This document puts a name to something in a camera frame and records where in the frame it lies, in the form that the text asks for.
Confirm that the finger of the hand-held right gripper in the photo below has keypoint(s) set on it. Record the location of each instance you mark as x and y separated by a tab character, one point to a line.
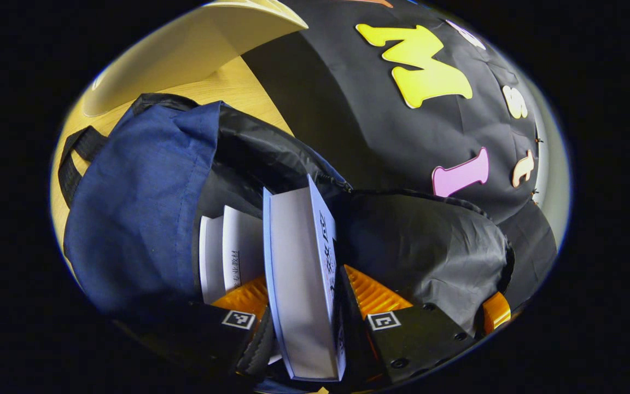
496	313

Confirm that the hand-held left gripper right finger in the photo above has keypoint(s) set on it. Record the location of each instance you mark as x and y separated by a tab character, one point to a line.
419	339

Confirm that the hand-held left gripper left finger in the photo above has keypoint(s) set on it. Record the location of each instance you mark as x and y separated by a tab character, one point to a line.
211	334

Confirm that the white cover book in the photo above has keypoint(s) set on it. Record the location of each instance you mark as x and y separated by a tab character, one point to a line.
241	241

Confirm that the lavender cover book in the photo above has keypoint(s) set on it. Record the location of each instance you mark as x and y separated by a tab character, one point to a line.
298	273

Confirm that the blue schoolbag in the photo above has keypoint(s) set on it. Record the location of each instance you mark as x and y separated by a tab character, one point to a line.
140	208

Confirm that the white plastic bookshelf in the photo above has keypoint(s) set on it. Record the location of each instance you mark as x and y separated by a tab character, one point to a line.
194	49

